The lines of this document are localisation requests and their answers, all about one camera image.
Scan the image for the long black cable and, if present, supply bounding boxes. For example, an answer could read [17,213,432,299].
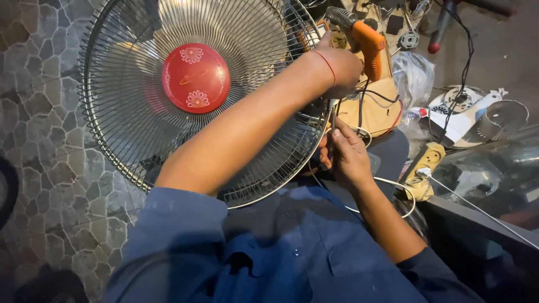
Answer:
[434,0,476,144]

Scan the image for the white plug with cable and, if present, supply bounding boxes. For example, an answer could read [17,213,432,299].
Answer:
[415,167,539,251]

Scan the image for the orange soldering gun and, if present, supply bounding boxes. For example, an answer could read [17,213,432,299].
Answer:
[325,6,387,83]

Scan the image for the red thread bracelet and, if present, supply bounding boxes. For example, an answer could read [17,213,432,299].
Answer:
[312,50,338,88]

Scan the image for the yellow extension socket strip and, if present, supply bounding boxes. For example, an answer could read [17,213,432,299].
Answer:
[398,142,446,202]

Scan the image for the clear plastic bottle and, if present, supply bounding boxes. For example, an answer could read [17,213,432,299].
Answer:
[398,107,431,143]

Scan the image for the white plastic fan housing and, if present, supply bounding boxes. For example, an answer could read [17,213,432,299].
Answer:
[410,88,509,149]

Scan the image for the person's left hand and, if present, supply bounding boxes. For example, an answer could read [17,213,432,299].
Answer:
[314,30,365,100]

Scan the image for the metal wire fan grille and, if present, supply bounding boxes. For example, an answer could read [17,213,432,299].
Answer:
[78,0,334,210]

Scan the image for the red flowered fan centre cap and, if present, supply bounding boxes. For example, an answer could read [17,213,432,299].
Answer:
[162,43,231,114]

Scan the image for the wooden board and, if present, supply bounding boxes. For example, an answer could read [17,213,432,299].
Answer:
[337,77,403,138]

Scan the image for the black soldering gun cable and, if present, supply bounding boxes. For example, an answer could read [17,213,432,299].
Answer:
[337,79,401,136]

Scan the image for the person's right hand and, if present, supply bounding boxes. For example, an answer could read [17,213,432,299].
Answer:
[318,119,376,193]

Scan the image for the small electric motor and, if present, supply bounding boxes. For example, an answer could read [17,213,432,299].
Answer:
[391,30,421,56]

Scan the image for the clear plastic bag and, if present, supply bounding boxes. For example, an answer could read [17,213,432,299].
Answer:
[392,51,436,111]

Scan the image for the grey round fan part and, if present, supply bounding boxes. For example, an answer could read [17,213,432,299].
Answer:
[478,100,530,142]

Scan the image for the black curved object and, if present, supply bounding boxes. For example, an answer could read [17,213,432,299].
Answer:
[0,157,20,231]

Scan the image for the red-tipped dark tool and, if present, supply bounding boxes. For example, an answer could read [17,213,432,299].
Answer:
[427,0,456,55]

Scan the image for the blue work shirt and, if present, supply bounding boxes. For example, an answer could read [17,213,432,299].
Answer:
[103,175,486,303]

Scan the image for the orange-handled hand tool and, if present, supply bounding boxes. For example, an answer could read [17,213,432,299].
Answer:
[318,107,337,170]

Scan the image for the orange multimeter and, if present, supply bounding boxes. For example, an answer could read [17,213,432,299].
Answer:
[295,19,333,54]

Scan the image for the dark trousers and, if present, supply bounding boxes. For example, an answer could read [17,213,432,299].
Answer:
[366,129,410,187]

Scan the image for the white looped cable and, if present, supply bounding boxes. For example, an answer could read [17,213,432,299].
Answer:
[309,125,417,219]

